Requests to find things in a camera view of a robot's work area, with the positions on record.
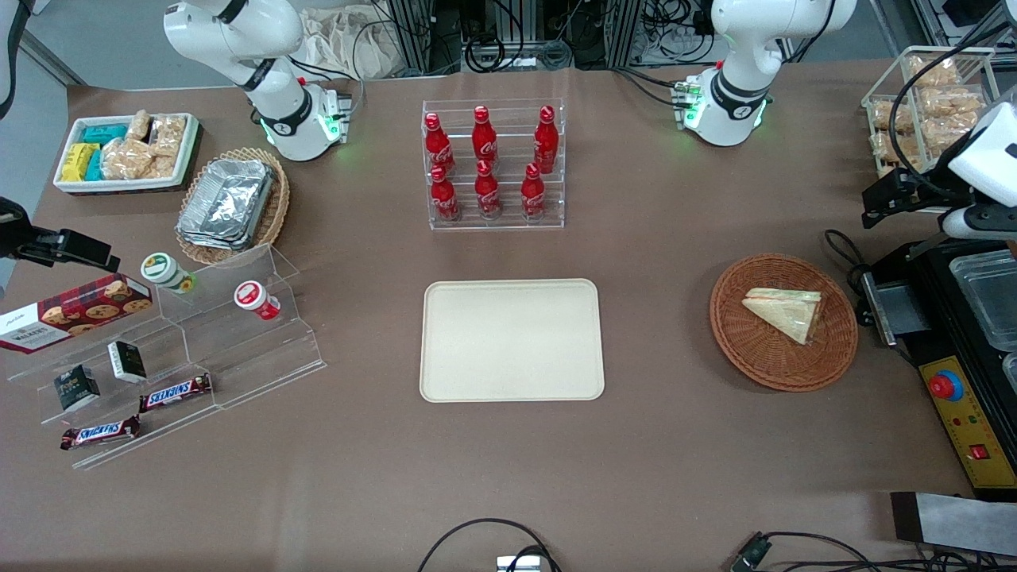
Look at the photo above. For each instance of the round brown wicker basket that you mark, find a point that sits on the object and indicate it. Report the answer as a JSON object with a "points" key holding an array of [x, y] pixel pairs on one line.
{"points": [[755, 349]]}

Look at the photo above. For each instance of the clear acrylic bottle rack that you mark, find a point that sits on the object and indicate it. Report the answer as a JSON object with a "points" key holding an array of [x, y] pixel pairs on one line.
{"points": [[493, 218]]}

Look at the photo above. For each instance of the snickers chocolate bar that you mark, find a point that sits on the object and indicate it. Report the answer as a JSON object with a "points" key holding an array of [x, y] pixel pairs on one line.
{"points": [[99, 433], [175, 393]]}

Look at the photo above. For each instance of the clear acrylic stepped stand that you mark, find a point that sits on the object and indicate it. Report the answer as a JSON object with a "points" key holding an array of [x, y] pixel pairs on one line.
{"points": [[238, 357]]}

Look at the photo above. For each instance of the teal snack packet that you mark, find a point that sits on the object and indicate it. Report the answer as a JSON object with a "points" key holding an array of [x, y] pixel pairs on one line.
{"points": [[105, 133]]}

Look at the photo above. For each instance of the triangular sandwich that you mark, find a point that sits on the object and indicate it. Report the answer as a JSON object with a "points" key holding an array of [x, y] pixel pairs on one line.
{"points": [[786, 311]]}

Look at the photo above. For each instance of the grey metal plate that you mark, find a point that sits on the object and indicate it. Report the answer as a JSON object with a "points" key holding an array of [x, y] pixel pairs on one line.
{"points": [[961, 523]]}

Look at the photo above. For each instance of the red emergency stop button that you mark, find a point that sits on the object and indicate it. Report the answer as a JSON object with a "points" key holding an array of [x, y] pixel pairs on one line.
{"points": [[945, 385]]}

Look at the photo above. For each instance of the clear plastic container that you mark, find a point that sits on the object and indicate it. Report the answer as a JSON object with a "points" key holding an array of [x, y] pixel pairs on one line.
{"points": [[989, 298]]}

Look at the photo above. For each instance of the green lid yogurt cup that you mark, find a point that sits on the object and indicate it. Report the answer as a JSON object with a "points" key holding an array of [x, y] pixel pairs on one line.
{"points": [[165, 272]]}

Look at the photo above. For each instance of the grey metal machine flap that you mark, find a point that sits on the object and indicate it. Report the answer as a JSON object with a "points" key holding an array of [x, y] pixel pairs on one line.
{"points": [[898, 310]]}

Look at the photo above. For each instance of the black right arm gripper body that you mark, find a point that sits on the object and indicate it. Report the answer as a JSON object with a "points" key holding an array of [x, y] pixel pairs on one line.
{"points": [[11, 231]]}

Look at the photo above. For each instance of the stack of foil containers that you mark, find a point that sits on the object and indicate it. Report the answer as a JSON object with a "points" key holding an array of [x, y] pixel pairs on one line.
{"points": [[226, 202]]}

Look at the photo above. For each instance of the beige cloth bag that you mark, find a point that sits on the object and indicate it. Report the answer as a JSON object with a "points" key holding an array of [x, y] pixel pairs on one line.
{"points": [[342, 44]]}

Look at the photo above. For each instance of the red lid yogurt cup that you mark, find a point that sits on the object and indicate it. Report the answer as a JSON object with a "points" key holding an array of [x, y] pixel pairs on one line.
{"points": [[256, 299]]}

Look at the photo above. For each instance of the white rectangular snack tray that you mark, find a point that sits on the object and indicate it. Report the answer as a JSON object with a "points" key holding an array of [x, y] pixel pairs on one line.
{"points": [[187, 155]]}

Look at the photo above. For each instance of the bag of crackers in rack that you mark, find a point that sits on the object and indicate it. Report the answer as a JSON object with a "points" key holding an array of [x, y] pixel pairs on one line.
{"points": [[936, 71], [890, 115]]}

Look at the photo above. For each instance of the black sealing machine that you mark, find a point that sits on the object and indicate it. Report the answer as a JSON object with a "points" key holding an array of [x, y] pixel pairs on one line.
{"points": [[953, 318]]}

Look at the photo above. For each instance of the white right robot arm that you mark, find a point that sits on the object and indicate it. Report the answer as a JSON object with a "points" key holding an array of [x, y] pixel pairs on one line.
{"points": [[238, 32]]}

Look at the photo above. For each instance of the red tartan cookie box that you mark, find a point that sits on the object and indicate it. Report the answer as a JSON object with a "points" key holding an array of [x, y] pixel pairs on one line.
{"points": [[71, 314]]}

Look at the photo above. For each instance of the oval light wicker basket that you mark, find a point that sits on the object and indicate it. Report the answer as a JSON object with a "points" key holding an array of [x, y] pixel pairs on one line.
{"points": [[274, 214]]}

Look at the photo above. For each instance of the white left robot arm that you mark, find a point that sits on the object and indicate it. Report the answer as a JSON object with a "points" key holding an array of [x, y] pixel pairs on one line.
{"points": [[743, 48]]}

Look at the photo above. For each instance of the clear bag of crackers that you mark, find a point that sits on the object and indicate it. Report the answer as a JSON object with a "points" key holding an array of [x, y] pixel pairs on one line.
{"points": [[139, 125], [168, 135], [125, 159]]}

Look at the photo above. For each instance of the small black white box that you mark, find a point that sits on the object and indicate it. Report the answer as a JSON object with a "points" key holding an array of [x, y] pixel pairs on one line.
{"points": [[127, 361]]}

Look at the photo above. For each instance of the red cola bottle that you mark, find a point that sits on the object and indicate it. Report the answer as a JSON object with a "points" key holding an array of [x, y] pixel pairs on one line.
{"points": [[484, 135], [444, 197], [487, 193], [532, 195], [546, 139], [437, 143]]}

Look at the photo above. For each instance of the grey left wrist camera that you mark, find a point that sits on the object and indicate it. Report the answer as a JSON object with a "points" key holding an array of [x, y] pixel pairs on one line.
{"points": [[981, 221]]}

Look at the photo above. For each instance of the yellow snack packet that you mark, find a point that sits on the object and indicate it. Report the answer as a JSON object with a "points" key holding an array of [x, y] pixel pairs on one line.
{"points": [[78, 161]]}

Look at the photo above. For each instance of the beige plastic serving tray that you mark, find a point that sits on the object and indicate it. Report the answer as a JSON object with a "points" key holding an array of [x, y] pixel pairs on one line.
{"points": [[508, 342]]}

